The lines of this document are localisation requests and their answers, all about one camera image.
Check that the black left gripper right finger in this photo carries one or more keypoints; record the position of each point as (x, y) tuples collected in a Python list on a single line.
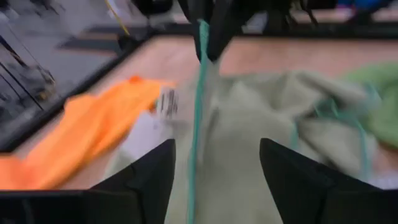
[(311, 196)]

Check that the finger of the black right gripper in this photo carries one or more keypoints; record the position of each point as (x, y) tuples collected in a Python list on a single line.
[(194, 18), (222, 25)]

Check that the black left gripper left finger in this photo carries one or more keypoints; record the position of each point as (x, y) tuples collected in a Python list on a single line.
[(140, 193)]

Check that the orange microfiber towel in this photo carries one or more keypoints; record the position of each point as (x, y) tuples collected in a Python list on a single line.
[(87, 130)]

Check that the pale green microfiber towel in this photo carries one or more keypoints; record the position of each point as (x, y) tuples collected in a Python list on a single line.
[(242, 130)]

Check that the bright green microfiber towel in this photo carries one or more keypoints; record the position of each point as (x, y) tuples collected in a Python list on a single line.
[(385, 102)]

